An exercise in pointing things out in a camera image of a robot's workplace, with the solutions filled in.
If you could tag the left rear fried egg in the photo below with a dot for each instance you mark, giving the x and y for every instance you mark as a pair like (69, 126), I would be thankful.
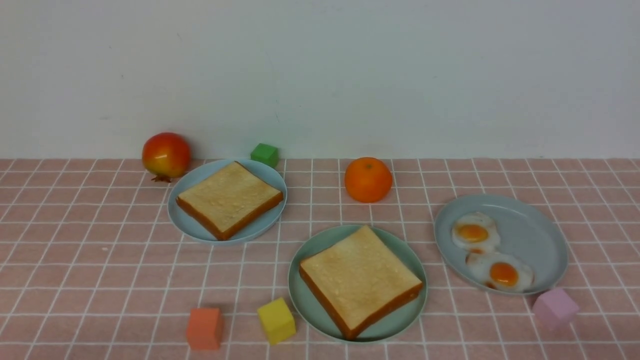
(476, 232)

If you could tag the light blue bread plate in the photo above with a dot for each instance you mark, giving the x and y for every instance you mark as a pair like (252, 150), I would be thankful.
(185, 220)

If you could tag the green cube block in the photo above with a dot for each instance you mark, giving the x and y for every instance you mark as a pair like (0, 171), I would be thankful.
(266, 154)

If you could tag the pink checkered tablecloth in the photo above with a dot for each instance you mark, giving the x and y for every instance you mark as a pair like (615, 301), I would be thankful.
(92, 268)

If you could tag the teal centre plate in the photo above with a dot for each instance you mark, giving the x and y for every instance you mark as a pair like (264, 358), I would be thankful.
(305, 310)

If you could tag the toast slice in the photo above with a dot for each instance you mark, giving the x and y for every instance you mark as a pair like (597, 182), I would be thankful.
(229, 197)
(357, 277)

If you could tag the grey blue egg plate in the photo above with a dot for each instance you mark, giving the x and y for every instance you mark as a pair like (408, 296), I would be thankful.
(525, 233)

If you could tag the pink cube block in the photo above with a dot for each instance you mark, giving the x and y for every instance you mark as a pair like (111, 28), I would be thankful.
(555, 308)

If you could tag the orange cube block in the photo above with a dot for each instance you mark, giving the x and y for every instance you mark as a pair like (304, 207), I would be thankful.
(205, 329)

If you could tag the fried egg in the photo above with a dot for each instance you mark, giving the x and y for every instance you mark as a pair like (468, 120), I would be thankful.
(476, 232)
(500, 271)

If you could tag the red yellow pomegranate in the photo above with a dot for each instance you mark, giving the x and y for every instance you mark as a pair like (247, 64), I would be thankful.
(166, 155)

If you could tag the orange mandarin fruit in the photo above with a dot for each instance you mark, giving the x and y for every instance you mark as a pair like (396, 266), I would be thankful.
(367, 180)

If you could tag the yellow cube block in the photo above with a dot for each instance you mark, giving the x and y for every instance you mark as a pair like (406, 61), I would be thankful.
(277, 321)

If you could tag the front fried egg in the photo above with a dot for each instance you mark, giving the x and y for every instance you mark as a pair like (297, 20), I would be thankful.
(500, 271)

